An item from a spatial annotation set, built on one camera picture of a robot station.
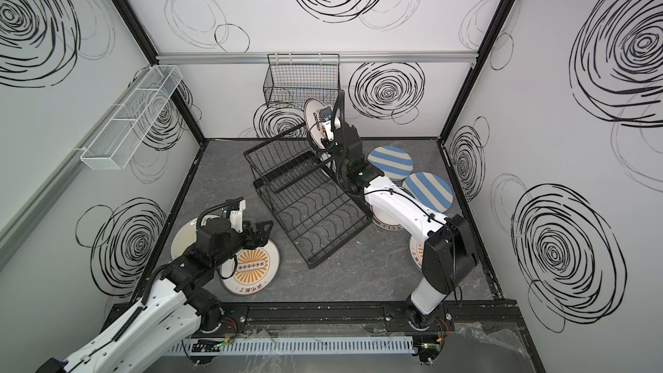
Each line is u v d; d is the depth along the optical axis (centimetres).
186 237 89
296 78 96
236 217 69
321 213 94
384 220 94
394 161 110
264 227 71
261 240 69
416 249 87
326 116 63
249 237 68
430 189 102
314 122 87
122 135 75
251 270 83
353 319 75
